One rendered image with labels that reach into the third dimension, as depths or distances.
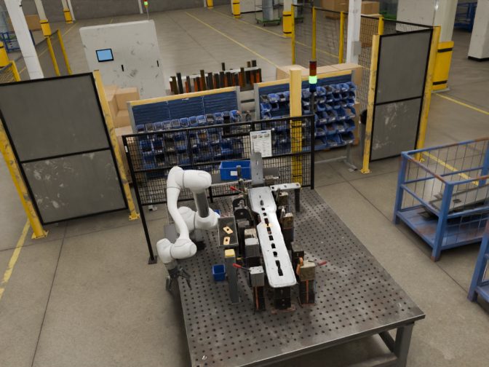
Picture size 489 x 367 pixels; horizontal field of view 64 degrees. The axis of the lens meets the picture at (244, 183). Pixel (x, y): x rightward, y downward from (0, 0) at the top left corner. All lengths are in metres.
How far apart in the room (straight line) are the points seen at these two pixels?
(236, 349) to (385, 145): 4.35
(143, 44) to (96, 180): 4.97
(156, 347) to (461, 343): 2.60
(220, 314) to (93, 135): 2.97
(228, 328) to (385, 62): 4.21
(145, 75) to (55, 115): 4.97
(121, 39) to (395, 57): 6.07
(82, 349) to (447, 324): 3.24
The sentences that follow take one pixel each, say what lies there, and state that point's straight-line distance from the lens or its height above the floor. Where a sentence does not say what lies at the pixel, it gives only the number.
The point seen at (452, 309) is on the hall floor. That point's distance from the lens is 4.24.
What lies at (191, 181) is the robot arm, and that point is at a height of 1.53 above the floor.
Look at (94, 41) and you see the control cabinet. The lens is 9.76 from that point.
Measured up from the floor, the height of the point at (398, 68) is 1.51.
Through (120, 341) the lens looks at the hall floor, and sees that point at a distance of 4.01.
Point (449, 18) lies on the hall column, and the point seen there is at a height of 1.59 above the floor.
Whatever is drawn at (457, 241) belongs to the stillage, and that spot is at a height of 0.19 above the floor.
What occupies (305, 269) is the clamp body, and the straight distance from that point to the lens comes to 2.80.
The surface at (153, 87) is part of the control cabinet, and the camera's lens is 9.91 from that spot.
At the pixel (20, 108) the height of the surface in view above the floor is 1.68.
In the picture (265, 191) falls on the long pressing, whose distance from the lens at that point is 3.76.
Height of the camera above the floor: 2.87
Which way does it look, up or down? 28 degrees down
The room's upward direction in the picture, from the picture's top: 5 degrees counter-clockwise
